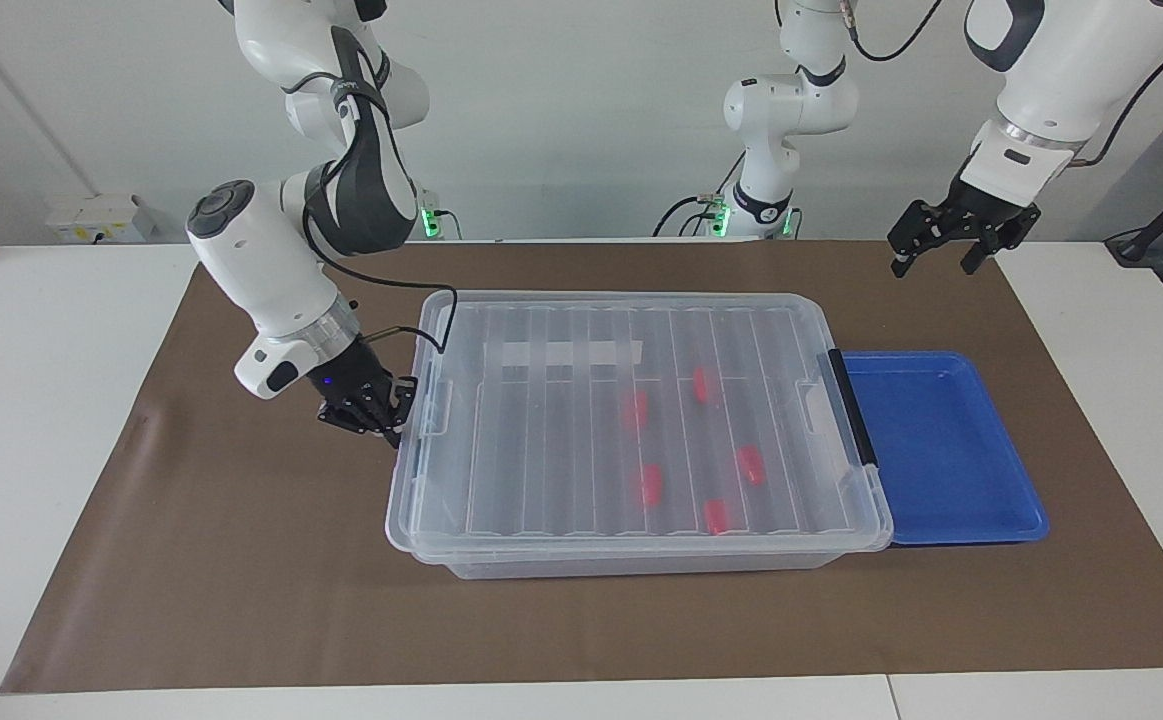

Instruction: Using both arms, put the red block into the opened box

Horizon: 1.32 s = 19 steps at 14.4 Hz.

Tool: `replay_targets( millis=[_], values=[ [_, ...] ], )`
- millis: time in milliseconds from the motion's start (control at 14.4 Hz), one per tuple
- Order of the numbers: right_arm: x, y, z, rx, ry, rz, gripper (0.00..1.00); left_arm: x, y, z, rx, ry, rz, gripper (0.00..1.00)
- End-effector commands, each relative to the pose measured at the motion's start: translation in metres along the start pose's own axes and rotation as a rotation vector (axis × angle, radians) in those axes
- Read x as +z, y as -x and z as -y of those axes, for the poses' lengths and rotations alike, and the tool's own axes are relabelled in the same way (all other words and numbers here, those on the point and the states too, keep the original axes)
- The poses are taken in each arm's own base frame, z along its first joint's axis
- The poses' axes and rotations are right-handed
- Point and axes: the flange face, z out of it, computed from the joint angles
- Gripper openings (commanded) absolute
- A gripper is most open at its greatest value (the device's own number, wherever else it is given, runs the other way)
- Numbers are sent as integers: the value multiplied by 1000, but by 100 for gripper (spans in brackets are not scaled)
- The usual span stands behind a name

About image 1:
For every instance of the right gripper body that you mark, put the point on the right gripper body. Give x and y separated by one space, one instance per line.
349 368

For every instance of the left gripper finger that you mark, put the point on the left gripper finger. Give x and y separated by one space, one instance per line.
916 235
986 245

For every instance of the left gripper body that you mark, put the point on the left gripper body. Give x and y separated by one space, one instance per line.
996 212

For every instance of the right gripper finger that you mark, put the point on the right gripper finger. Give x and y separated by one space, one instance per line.
356 418
406 395

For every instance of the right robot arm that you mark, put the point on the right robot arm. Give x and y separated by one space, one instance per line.
271 270

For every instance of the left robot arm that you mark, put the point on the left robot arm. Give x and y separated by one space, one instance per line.
1061 80

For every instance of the clear plastic storage box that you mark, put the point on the clear plastic storage box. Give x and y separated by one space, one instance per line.
561 440
641 563

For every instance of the red block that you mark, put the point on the red block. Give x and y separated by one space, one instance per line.
706 384
717 516
635 410
749 465
651 485

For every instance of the black stand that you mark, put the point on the black stand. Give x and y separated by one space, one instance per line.
1156 225

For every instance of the black strip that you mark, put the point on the black strip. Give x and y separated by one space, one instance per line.
853 408

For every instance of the blue plastic tray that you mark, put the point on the blue plastic tray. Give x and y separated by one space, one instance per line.
941 450

